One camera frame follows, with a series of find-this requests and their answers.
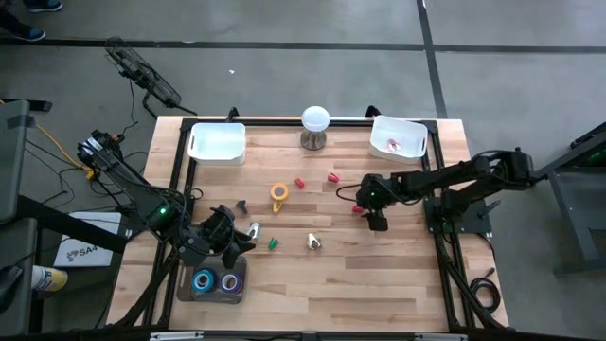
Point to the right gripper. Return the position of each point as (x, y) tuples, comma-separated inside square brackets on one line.
[(377, 220)]

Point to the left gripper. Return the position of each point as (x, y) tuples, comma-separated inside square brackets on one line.
[(218, 232)]

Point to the red mini stapler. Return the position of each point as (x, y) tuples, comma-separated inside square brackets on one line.
[(299, 183), (333, 178), (356, 209)]

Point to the purple tape roll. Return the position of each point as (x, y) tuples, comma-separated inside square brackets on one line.
[(221, 283)]

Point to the light blue tape roll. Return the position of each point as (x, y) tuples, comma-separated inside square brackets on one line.
[(193, 281)]

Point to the yellow staple remover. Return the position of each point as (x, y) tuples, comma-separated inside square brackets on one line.
[(276, 207)]

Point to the yellow tape roll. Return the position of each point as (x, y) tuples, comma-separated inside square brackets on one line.
[(272, 192)]

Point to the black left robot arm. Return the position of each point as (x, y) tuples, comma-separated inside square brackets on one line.
[(128, 182)]

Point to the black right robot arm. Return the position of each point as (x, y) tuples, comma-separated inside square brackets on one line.
[(440, 179)]

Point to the green mini stapler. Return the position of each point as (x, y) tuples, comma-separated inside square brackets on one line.
[(273, 244)]

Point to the white plastic bin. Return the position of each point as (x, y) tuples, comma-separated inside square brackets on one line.
[(218, 142), (407, 135)]

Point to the white dome lamp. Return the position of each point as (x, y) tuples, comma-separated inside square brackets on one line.
[(315, 118)]

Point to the white printed sign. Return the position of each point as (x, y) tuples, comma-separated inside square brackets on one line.
[(85, 251)]

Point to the black diagonal stand bar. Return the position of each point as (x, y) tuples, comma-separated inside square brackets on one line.
[(71, 225)]

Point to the yellow spray can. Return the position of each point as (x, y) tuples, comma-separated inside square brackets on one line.
[(49, 279)]

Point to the black metal stand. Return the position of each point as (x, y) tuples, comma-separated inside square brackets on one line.
[(573, 199)]

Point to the black floor fan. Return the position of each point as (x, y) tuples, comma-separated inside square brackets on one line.
[(142, 76)]

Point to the grey cabinet panel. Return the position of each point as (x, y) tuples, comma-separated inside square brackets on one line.
[(14, 161), (16, 308)]

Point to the person's blue shoe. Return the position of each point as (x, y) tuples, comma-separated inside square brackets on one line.
[(30, 34), (43, 5)]

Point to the black table frame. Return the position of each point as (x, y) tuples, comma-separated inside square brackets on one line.
[(449, 284)]

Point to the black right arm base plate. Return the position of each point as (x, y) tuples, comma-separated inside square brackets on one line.
[(478, 222)]

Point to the silver bracket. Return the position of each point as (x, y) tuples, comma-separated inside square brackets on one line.
[(440, 337), (176, 336)]

